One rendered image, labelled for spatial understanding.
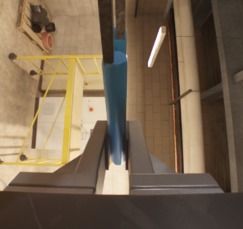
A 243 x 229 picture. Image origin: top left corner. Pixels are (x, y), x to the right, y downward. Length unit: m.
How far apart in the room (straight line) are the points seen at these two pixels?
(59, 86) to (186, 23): 3.12
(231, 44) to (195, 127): 1.62
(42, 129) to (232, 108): 3.81
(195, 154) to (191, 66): 1.57
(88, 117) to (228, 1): 3.64
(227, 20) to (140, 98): 2.44
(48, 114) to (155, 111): 2.60
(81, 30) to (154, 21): 2.09
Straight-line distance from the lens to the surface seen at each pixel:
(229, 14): 3.99
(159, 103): 4.45
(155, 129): 4.35
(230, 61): 3.48
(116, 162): 0.16
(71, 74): 3.09
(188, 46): 3.57
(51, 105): 4.19
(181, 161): 3.84
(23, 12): 4.16
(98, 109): 3.89
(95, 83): 4.14
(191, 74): 3.34
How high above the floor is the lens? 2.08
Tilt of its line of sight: level
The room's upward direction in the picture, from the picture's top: 90 degrees clockwise
